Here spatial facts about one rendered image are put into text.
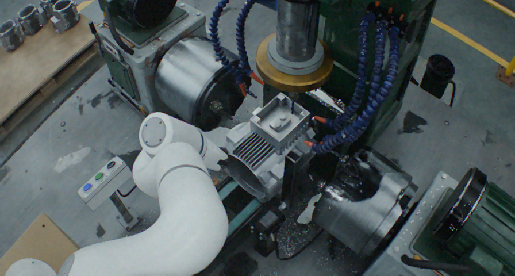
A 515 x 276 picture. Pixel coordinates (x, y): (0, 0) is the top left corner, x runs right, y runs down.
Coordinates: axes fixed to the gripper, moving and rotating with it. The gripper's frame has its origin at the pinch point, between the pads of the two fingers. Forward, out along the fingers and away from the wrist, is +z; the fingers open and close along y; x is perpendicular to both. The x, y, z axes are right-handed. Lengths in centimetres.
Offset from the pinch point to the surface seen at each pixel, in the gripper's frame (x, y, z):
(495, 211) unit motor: 27, 65, -15
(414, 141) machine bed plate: 39, 36, 56
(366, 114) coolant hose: 26.7, 29.2, -19.7
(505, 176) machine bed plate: 52, 78, 63
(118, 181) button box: -22.7, -16.6, -9.1
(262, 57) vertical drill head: 25.2, 1.0, -13.9
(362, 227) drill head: 6.7, 40.6, 1.2
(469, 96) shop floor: 111, 47, 190
